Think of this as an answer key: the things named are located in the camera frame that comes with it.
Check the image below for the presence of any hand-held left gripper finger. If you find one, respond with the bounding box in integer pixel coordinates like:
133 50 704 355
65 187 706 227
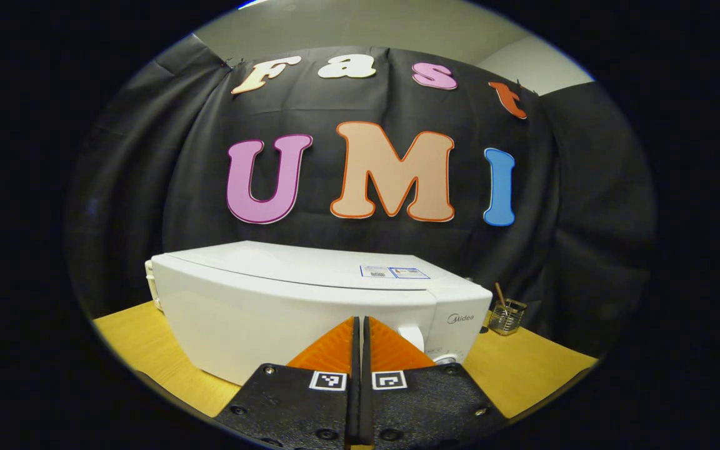
213 316 361 450
360 316 509 450

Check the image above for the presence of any clear glass holder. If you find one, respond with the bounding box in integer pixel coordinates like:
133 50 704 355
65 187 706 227
488 299 528 336

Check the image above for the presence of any white microwave oven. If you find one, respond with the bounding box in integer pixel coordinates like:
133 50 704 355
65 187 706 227
144 241 493 386

